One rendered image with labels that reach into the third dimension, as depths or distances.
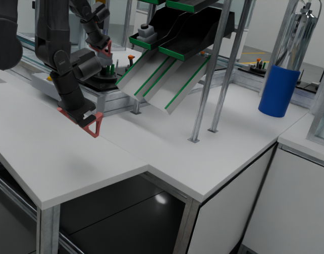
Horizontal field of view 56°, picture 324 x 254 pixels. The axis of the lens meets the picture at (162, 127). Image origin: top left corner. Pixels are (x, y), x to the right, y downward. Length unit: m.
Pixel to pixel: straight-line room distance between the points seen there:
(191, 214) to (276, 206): 0.78
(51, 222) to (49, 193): 0.11
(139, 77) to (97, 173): 0.50
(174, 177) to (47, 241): 0.42
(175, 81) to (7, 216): 1.38
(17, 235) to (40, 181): 1.11
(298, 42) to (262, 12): 11.02
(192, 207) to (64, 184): 0.40
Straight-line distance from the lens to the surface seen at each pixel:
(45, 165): 1.00
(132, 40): 1.25
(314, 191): 1.65
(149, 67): 1.32
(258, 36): 12.77
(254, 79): 2.34
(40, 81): 1.45
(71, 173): 0.96
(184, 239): 1.10
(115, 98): 1.36
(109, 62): 1.48
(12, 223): 2.10
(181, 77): 1.22
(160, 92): 1.22
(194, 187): 0.99
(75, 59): 0.80
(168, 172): 1.03
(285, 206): 1.72
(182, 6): 1.10
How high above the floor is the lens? 1.40
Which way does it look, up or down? 24 degrees down
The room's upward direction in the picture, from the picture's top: 11 degrees clockwise
